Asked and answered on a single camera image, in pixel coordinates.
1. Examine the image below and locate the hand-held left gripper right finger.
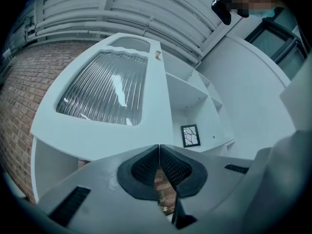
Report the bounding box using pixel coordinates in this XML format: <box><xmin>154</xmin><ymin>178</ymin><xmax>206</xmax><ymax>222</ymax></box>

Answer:
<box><xmin>159</xmin><ymin>144</ymin><xmax>255</xmax><ymax>230</ymax></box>

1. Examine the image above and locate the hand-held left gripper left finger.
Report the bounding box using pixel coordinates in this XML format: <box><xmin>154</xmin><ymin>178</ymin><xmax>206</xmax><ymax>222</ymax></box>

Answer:
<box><xmin>39</xmin><ymin>144</ymin><xmax>176</xmax><ymax>234</ymax></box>

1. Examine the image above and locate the white shelving unit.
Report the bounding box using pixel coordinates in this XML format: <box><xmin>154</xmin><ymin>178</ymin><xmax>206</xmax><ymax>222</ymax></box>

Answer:
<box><xmin>30</xmin><ymin>49</ymin><xmax>236</xmax><ymax>205</ymax></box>

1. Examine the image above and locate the white glass cabinet door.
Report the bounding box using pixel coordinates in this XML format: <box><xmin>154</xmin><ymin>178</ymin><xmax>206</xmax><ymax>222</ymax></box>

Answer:
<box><xmin>30</xmin><ymin>32</ymin><xmax>172</xmax><ymax>162</ymax></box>

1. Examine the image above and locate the black framed branch picture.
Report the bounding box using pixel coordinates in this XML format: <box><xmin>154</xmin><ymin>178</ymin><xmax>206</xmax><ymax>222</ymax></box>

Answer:
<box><xmin>180</xmin><ymin>123</ymin><xmax>201</xmax><ymax>148</ymax></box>

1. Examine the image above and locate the black framed window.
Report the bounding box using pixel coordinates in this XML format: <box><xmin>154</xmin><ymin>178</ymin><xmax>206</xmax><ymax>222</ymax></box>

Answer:
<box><xmin>244</xmin><ymin>7</ymin><xmax>308</xmax><ymax>66</ymax></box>

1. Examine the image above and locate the light blue face mask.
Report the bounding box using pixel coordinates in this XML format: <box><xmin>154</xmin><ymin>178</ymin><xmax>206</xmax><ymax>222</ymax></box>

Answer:
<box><xmin>248</xmin><ymin>6</ymin><xmax>286</xmax><ymax>20</ymax></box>

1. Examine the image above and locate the bundle of white ceiling pipes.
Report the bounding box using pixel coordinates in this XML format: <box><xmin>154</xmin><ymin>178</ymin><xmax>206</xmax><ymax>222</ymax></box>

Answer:
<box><xmin>24</xmin><ymin>0</ymin><xmax>220</xmax><ymax>66</ymax></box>

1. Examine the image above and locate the black head-mounted camera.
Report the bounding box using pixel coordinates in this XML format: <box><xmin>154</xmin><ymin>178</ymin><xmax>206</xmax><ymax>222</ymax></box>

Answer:
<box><xmin>211</xmin><ymin>0</ymin><xmax>233</xmax><ymax>26</ymax></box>

